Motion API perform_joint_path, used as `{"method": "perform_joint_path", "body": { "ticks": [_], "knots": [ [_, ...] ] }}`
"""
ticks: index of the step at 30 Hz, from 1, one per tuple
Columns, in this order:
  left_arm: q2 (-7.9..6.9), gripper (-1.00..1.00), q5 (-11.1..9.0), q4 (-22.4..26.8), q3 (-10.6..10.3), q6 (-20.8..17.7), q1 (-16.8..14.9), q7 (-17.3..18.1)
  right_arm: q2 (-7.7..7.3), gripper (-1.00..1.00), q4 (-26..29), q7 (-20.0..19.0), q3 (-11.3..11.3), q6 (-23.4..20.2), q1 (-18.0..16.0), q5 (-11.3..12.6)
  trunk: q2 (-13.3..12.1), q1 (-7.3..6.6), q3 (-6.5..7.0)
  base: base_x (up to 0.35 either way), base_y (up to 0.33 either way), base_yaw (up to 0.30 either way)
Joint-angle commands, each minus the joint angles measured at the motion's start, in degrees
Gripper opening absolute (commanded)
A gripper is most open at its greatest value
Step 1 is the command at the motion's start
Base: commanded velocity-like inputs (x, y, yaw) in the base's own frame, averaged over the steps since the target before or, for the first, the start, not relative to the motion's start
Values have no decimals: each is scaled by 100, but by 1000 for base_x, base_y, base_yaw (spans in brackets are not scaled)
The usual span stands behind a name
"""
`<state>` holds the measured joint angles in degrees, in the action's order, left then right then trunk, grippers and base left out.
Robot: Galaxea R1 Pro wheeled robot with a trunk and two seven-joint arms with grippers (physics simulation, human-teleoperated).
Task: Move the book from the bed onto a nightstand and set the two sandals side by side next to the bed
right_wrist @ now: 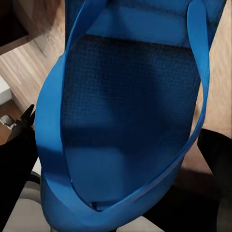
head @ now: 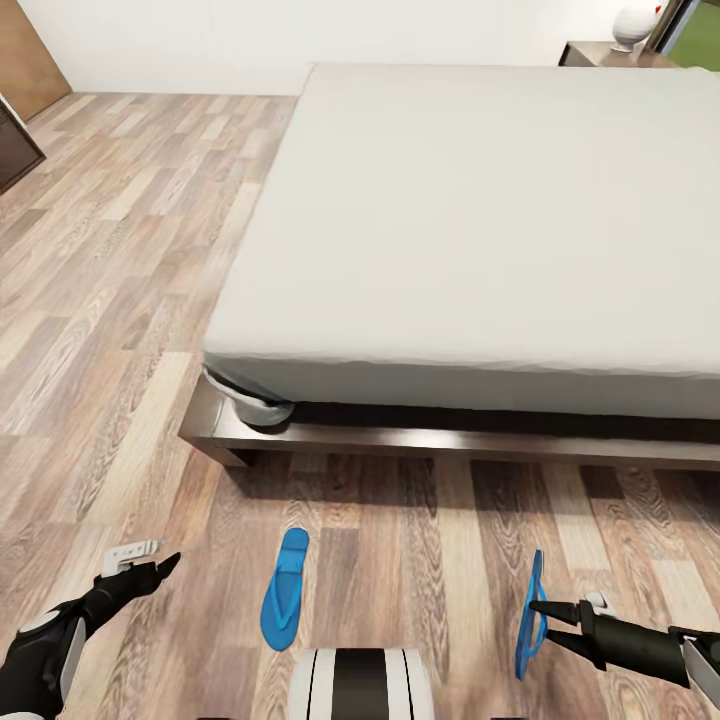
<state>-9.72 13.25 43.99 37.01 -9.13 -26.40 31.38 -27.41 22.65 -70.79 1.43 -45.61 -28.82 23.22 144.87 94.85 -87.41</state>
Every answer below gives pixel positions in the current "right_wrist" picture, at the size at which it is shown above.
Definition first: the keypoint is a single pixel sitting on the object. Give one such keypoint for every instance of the bed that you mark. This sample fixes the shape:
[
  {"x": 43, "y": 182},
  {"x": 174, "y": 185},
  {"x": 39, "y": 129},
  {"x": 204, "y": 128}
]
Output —
[{"x": 12, "y": 33}]

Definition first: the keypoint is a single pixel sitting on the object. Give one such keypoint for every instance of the sandal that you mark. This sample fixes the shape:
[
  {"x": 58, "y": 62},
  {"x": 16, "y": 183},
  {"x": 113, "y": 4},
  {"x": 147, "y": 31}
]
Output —
[{"x": 114, "y": 115}]

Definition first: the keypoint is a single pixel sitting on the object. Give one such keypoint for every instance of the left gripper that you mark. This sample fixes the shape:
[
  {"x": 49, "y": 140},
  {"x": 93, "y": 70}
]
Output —
[{"x": 25, "y": 123}]

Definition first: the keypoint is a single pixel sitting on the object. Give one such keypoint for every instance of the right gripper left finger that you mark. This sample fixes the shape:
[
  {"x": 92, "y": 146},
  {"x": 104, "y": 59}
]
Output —
[{"x": 17, "y": 159}]

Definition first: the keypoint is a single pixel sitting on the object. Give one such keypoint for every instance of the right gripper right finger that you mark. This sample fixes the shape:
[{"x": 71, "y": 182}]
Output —
[{"x": 216, "y": 148}]

